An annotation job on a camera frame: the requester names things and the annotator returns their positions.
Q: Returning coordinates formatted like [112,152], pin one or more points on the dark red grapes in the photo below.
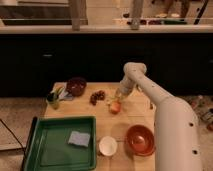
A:
[99,95]

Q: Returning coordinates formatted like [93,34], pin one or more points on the dark maroon bowl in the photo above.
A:
[76,86]

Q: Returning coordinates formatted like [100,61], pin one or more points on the white small bowl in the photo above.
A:
[108,146]

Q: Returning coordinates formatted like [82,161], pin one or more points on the blue cloth piece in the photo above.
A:
[66,96]

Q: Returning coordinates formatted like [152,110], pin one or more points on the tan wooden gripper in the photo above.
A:
[119,95]

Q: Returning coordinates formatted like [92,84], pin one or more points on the blue sponge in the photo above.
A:
[78,138]

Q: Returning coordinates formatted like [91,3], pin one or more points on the green cup with utensils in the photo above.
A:
[52,98]

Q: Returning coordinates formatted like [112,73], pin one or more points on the yellow banana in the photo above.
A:
[111,100]

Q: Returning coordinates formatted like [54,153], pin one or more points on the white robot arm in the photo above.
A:
[175,122]

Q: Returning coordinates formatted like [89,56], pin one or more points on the orange apple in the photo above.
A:
[115,107]

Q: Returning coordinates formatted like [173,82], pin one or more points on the red bowl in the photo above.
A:
[139,140]

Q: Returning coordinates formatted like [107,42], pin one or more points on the green plastic tray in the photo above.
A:
[48,147]

